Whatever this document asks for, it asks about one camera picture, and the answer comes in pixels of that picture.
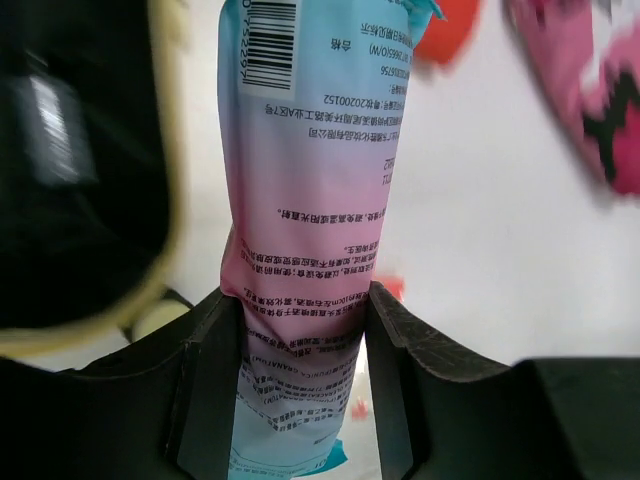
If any yellow hard-shell suitcase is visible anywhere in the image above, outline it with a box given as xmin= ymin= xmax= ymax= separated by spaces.
xmin=1 ymin=1 xmax=188 ymax=359

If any blue pink cosmetic tube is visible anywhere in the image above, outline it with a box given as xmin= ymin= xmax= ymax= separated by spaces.
xmin=217 ymin=0 xmax=441 ymax=479

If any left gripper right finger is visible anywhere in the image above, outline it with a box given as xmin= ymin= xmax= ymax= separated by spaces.
xmin=365 ymin=283 xmax=639 ymax=480

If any orange white garment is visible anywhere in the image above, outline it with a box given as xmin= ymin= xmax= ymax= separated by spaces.
xmin=414 ymin=0 xmax=484 ymax=69

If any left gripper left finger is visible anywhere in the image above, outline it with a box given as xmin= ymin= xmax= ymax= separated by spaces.
xmin=1 ymin=292 xmax=243 ymax=480

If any pink camouflage garment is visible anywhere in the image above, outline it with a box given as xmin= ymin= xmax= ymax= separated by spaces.
xmin=505 ymin=1 xmax=639 ymax=195

